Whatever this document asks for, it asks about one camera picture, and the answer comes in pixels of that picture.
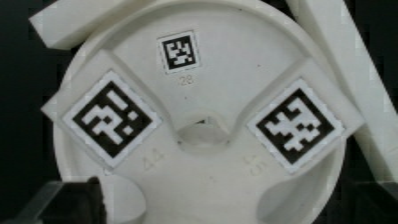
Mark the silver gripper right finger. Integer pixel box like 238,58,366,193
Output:
336,178,398,224

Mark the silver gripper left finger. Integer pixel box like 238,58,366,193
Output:
14,177,106,224

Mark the white cross-shaped table base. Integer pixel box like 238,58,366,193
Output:
43,50,362,224

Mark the white round table top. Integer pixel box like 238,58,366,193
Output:
50,0,357,224

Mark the white cylindrical table leg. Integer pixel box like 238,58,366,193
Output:
178,116,229,152

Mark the white right fence block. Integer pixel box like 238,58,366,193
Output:
286,0,398,183

